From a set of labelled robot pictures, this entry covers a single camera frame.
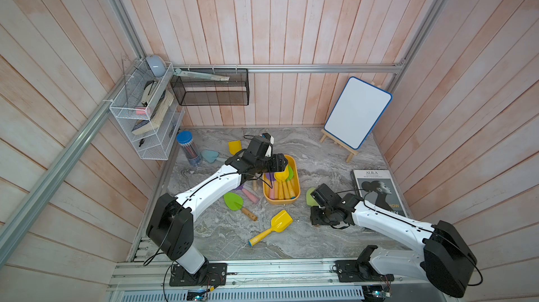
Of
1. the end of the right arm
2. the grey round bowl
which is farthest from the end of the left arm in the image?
the grey round bowl

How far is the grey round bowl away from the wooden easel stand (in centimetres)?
81

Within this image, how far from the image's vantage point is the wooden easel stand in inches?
40.4

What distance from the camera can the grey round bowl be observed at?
83cm

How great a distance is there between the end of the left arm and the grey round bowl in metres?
0.50

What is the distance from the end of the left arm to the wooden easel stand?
1.46 feet

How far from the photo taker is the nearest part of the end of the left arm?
1.98 ft
